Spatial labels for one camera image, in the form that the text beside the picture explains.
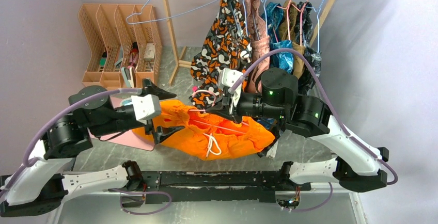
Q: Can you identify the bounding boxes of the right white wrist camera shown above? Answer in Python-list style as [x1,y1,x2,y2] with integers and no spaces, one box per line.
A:
[217,68,243,94]

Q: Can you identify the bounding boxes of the blue patterned shorts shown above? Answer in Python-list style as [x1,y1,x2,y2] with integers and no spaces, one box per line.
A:
[262,2,294,74]

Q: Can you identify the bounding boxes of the brown shorts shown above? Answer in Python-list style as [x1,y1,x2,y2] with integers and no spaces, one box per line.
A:
[278,0,305,79]

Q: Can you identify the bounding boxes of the wooden clothes rack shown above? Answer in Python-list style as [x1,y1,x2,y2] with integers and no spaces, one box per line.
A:
[158,0,348,86]

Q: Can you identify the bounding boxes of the pink shorts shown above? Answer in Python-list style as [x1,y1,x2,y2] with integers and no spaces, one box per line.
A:
[244,0,270,93]

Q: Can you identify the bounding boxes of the peach file organizer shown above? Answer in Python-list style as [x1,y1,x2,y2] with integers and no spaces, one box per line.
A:
[78,4,163,89]

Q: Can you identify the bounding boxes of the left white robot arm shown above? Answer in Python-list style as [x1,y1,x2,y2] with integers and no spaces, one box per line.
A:
[1,78,175,217]

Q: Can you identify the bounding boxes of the pink clipboard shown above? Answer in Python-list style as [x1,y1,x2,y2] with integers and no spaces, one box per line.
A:
[101,97,154,151]

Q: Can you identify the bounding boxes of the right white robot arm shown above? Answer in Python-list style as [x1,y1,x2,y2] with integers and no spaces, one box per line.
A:
[207,68,389,193]

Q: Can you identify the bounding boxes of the blue wire hanger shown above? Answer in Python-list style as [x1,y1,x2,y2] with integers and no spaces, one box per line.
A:
[125,0,219,25]

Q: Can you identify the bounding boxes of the pink wire hanger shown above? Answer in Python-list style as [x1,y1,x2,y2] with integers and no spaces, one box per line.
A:
[187,89,250,136]

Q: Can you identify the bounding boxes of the orange camouflage shorts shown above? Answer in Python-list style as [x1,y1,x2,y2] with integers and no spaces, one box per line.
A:
[189,0,252,109]

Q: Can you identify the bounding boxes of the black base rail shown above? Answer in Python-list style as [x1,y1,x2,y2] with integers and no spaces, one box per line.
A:
[124,171,311,204]

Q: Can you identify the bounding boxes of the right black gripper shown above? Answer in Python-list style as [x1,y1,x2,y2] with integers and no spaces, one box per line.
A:
[206,91,287,124]

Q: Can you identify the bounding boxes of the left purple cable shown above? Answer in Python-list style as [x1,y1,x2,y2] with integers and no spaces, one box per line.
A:
[0,87,143,199]

